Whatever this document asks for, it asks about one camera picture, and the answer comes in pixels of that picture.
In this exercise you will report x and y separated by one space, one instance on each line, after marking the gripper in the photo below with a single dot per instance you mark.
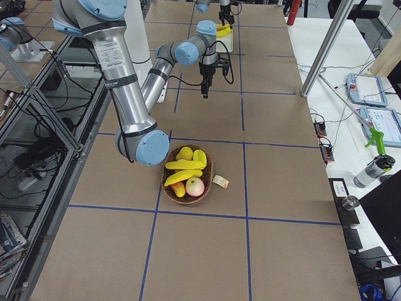
224 10
207 71

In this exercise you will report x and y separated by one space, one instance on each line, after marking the greenish yellow banana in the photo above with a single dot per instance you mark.
221 28

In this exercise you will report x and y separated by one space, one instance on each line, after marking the yellow banana black tip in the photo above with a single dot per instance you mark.
224 32

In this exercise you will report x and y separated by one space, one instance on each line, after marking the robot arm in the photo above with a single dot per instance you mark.
103 24
224 5

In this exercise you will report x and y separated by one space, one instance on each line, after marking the brown wicker basket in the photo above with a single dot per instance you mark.
206 177

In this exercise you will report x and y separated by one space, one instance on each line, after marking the white rectangular tray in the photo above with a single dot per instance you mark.
225 44

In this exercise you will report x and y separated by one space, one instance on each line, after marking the red fire extinguisher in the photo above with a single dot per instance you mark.
295 4

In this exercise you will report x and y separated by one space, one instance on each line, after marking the paper price tag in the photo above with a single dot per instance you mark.
220 181

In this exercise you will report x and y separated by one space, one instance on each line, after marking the pink white peach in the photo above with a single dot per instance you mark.
194 187

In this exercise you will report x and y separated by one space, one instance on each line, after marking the yellow red mango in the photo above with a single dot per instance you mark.
178 189

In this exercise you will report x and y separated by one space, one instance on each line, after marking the upper teach pendant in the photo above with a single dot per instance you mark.
366 90

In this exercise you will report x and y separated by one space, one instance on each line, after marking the teach pendant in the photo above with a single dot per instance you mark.
385 120
366 90

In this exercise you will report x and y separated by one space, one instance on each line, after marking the green reacher grabber tool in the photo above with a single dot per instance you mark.
376 135

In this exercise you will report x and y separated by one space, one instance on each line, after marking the lower teach pendant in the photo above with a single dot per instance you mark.
385 120

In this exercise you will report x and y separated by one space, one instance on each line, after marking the metal cup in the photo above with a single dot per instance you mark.
350 202

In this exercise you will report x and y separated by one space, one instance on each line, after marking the grey water bottle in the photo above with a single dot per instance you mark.
377 167

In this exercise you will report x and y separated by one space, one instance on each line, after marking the aluminium frame post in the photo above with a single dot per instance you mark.
336 25

